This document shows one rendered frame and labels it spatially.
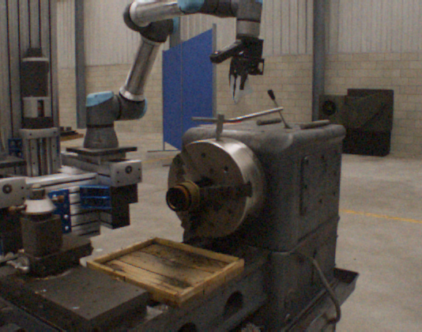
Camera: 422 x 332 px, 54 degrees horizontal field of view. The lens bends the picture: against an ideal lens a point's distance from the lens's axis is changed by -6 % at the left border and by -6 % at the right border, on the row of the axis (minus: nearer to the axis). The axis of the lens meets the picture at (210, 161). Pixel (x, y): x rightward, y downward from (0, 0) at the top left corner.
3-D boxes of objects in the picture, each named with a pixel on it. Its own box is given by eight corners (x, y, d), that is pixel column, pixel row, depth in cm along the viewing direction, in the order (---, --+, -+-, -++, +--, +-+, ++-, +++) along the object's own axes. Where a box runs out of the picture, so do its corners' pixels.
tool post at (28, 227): (49, 243, 106) (46, 205, 104) (66, 250, 101) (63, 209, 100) (23, 250, 100) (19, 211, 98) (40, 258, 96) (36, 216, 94)
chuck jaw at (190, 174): (200, 184, 143) (182, 154, 146) (210, 176, 140) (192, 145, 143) (178, 190, 134) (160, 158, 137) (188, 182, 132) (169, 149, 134)
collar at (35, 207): (43, 204, 104) (42, 192, 104) (62, 209, 100) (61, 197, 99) (15, 210, 98) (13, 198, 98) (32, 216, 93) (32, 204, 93)
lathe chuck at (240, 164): (180, 216, 158) (187, 130, 151) (254, 243, 141) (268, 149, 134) (163, 222, 151) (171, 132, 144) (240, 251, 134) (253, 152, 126)
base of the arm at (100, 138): (77, 146, 183) (76, 123, 181) (106, 143, 194) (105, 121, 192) (95, 149, 173) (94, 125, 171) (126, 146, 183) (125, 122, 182)
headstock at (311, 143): (253, 198, 217) (254, 119, 211) (344, 213, 189) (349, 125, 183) (175, 228, 169) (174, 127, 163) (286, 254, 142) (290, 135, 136)
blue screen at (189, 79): (146, 152, 1018) (145, 50, 981) (180, 150, 1040) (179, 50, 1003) (188, 189, 627) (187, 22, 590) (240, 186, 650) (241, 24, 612)
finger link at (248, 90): (254, 106, 136) (257, 77, 134) (238, 105, 133) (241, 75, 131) (249, 104, 139) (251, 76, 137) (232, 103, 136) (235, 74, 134)
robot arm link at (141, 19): (109, 1, 157) (191, -24, 121) (133, 4, 165) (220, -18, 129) (109, 32, 159) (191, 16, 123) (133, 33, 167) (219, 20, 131)
